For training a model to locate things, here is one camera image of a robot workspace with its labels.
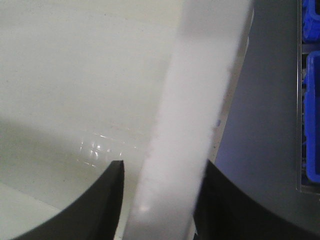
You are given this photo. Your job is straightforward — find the blue bin right shelf side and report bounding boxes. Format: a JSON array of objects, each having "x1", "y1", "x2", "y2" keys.
[{"x1": 302, "y1": 0, "x2": 320, "y2": 184}]

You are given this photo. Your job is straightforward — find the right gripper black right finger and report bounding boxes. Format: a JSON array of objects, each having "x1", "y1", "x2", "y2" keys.
[{"x1": 194, "y1": 161, "x2": 320, "y2": 240}]

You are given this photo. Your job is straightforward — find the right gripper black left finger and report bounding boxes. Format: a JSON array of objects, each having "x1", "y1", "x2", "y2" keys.
[{"x1": 8, "y1": 161, "x2": 125, "y2": 240}]

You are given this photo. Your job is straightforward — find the white plastic tote bin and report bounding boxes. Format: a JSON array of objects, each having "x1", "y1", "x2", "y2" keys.
[{"x1": 0, "y1": 0, "x2": 254, "y2": 240}]

